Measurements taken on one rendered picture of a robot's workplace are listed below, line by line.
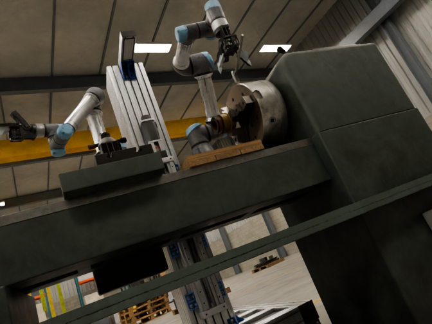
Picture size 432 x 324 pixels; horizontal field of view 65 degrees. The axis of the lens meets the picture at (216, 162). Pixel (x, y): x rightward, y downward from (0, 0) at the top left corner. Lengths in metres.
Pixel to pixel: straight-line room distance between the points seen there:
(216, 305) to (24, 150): 10.80
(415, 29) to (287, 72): 10.95
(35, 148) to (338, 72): 11.29
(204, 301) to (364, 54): 1.47
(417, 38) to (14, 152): 12.70
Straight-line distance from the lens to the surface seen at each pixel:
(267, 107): 1.41
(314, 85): 1.51
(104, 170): 1.05
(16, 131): 2.05
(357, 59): 1.77
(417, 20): 12.40
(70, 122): 1.99
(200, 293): 1.93
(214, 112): 2.12
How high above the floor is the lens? 0.52
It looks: 17 degrees up
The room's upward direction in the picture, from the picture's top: 22 degrees counter-clockwise
